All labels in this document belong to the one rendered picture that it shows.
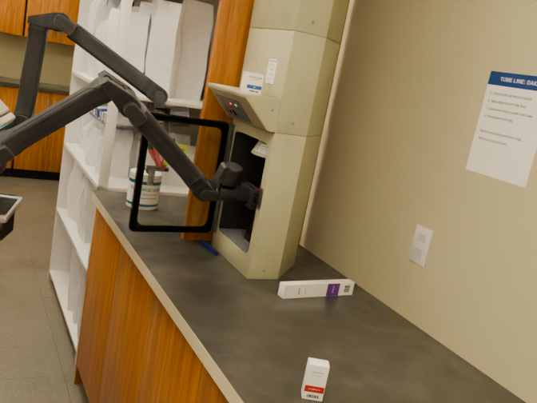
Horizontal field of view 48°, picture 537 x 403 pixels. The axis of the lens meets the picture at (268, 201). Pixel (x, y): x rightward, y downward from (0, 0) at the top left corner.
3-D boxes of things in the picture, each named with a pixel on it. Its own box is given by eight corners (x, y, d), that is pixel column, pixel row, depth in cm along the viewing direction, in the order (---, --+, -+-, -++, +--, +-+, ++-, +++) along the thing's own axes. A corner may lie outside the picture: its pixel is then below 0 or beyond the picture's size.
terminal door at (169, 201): (210, 233, 215) (230, 121, 206) (128, 231, 198) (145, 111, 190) (209, 232, 215) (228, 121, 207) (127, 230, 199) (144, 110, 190)
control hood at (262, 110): (233, 116, 208) (238, 87, 206) (275, 133, 180) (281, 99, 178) (202, 111, 202) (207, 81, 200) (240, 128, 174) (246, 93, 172)
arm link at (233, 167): (192, 184, 193) (199, 199, 187) (204, 153, 188) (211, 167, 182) (225, 189, 199) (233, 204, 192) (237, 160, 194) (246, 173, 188)
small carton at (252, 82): (254, 93, 187) (258, 73, 186) (260, 94, 183) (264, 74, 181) (240, 90, 185) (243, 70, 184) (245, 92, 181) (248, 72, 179)
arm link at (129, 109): (112, 95, 168) (118, 112, 160) (129, 83, 168) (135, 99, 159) (196, 190, 196) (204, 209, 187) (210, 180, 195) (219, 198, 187)
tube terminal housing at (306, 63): (272, 247, 229) (312, 41, 213) (314, 280, 202) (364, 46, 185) (211, 245, 218) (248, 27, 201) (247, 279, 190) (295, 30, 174)
